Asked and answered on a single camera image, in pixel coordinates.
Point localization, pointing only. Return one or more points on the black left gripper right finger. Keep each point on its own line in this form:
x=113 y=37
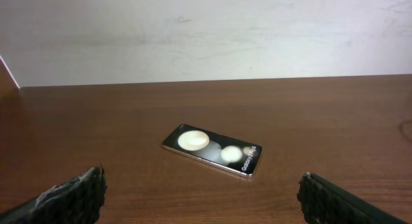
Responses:
x=326 y=203

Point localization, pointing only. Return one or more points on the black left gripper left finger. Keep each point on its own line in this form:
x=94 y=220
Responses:
x=76 y=201

